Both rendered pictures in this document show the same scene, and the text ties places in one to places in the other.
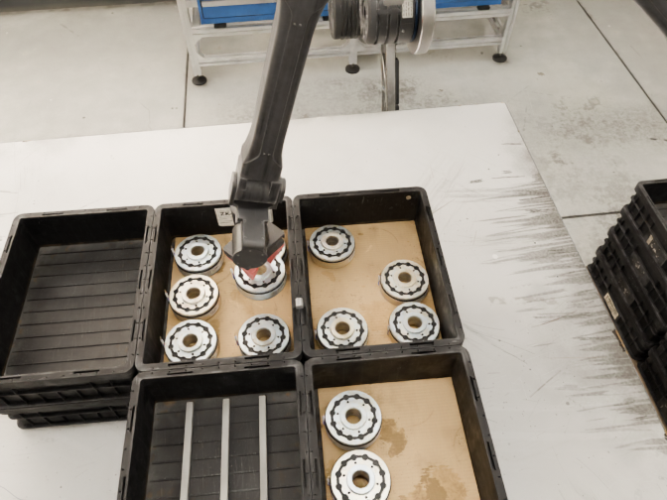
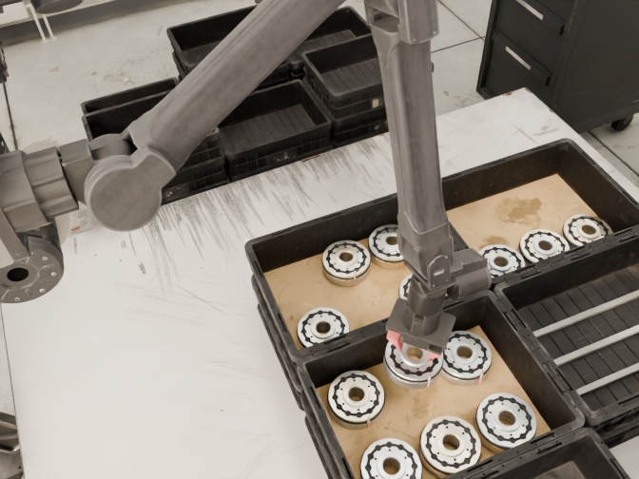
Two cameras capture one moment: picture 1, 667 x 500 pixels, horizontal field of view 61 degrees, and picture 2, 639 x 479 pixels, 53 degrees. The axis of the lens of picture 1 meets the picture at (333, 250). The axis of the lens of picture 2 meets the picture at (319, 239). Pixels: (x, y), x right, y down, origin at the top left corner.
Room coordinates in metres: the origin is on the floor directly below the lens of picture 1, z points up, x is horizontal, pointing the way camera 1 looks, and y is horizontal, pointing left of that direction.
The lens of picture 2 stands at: (0.94, 0.67, 1.92)
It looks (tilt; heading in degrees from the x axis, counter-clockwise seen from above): 49 degrees down; 256
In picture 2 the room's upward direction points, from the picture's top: 3 degrees counter-clockwise
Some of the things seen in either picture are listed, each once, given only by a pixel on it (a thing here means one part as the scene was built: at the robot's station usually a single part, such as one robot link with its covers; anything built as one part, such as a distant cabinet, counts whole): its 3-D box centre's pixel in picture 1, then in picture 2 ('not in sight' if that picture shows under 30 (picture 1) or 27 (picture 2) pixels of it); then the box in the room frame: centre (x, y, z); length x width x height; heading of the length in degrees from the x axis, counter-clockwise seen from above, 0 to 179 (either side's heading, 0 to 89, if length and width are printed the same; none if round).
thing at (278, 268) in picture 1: (259, 270); (414, 354); (0.65, 0.15, 0.93); 0.10 x 0.10 x 0.01
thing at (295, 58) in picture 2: not in sight; (323, 68); (0.29, -1.60, 0.31); 0.40 x 0.30 x 0.34; 7
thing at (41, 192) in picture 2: not in sight; (29, 189); (1.11, 0.11, 1.45); 0.09 x 0.08 x 0.12; 97
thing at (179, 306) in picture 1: (194, 295); (450, 444); (0.63, 0.29, 0.86); 0.10 x 0.10 x 0.01
